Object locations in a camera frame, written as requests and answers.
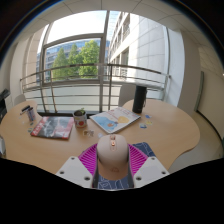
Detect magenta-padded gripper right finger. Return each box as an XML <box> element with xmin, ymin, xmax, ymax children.
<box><xmin>127</xmin><ymin>143</ymin><xmax>171</xmax><ymax>190</ymax></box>

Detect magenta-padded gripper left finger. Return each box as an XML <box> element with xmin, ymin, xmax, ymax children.
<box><xmin>55</xmin><ymin>143</ymin><xmax>99</xmax><ymax>190</ymax></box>

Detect pale pink computer mouse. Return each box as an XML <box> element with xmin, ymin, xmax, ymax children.
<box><xmin>96</xmin><ymin>133</ymin><xmax>130</xmax><ymax>182</ymax></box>

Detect blue patterned mouse pad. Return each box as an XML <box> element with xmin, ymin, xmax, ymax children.
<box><xmin>92</xmin><ymin>141</ymin><xmax>157</xmax><ymax>191</ymax></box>

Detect red magazine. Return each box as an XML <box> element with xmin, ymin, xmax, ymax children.
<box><xmin>30</xmin><ymin>115</ymin><xmax>75</xmax><ymax>140</ymax></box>

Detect small can with plant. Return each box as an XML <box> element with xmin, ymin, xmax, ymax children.
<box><xmin>72</xmin><ymin>107</ymin><xmax>88</xmax><ymax>129</ymax></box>

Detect light blue illustrated magazine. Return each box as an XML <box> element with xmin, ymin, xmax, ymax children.
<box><xmin>89</xmin><ymin>106</ymin><xmax>142</xmax><ymax>135</ymax></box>

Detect black cylindrical speaker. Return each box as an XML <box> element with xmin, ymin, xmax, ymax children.
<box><xmin>131</xmin><ymin>85</ymin><xmax>148</xmax><ymax>114</ymax></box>

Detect white chair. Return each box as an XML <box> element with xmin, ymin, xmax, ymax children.
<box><xmin>13</xmin><ymin>93</ymin><xmax>27</xmax><ymax>107</ymax></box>
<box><xmin>118</xmin><ymin>83</ymin><xmax>138</xmax><ymax>108</ymax></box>

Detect metal balcony railing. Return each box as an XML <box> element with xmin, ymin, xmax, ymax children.
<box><xmin>19</xmin><ymin>62</ymin><xmax>172</xmax><ymax>113</ymax></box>

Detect green tree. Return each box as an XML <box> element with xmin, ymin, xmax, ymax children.
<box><xmin>50</xmin><ymin>39</ymin><xmax>101</xmax><ymax>80</ymax></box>

